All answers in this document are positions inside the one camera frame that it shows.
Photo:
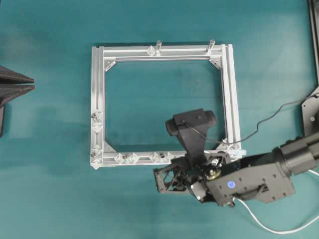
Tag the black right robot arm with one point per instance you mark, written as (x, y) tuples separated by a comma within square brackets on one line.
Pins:
[(264, 177)]

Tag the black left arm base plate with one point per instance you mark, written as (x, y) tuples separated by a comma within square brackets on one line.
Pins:
[(2, 113)]

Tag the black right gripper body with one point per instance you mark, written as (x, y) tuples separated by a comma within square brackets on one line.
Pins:
[(181, 178)]

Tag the dark metal rail top right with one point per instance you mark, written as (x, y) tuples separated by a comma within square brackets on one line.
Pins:
[(313, 6)]

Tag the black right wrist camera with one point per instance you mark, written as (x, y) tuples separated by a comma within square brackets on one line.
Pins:
[(191, 129)]

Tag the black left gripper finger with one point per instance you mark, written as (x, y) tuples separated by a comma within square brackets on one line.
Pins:
[(8, 76), (9, 92)]

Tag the aluminium extrusion square frame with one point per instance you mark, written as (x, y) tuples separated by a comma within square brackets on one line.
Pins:
[(103, 58)]

